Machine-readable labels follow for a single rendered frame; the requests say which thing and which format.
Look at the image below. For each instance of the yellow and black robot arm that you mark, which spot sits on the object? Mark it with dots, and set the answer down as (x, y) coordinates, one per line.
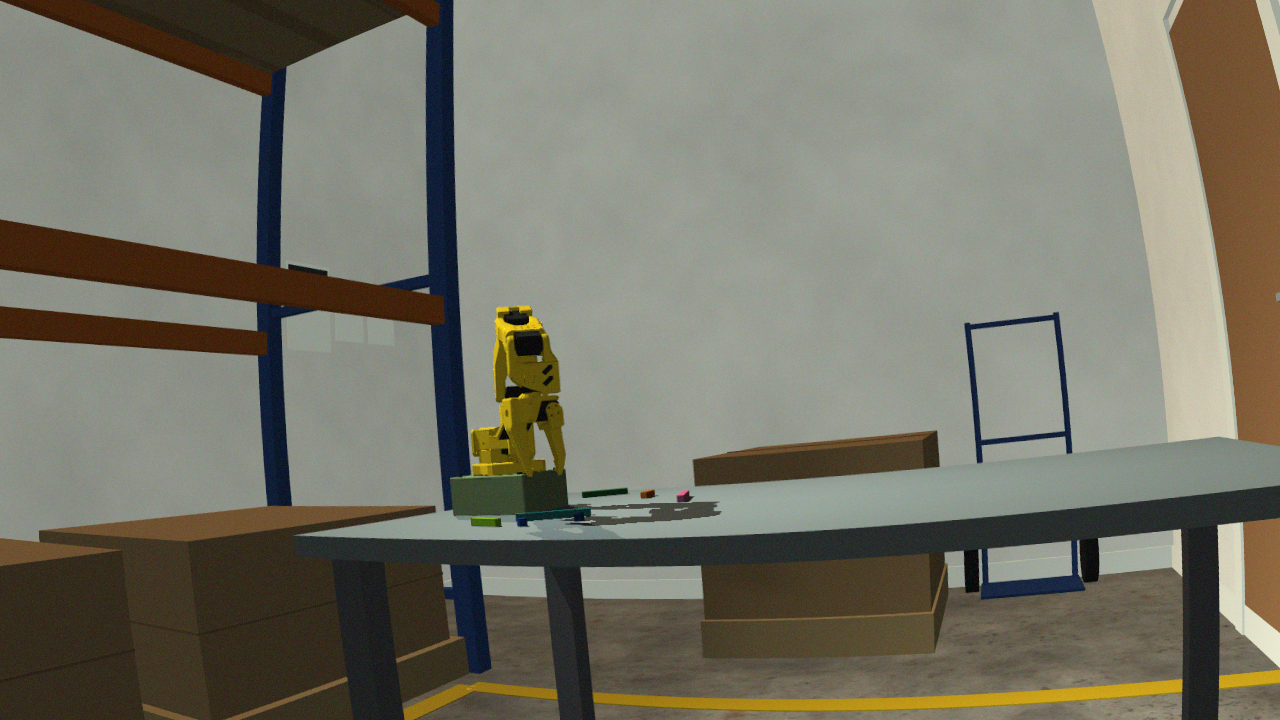
(528, 342)

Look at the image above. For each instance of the turquoise rod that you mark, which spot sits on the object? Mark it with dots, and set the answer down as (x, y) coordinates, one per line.
(553, 514)

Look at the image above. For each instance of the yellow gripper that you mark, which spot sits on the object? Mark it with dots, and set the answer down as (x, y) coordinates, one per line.
(518, 416)

